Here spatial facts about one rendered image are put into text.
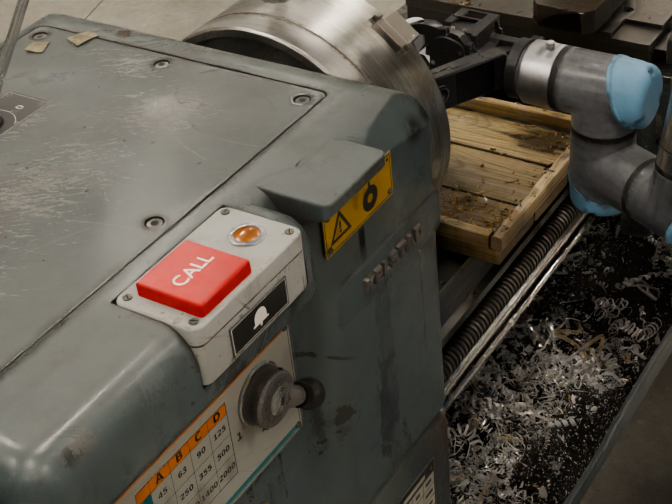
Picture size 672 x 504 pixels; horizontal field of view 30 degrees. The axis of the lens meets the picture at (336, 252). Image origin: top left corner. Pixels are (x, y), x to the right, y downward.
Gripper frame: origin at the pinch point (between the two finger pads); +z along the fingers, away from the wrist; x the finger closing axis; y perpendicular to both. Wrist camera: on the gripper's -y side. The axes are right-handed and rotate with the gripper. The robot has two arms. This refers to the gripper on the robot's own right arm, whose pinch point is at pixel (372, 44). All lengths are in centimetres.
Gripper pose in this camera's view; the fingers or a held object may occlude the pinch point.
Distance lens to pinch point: 156.7
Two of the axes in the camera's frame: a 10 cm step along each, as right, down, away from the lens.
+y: 5.5, -5.3, 6.4
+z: -8.3, -2.7, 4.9
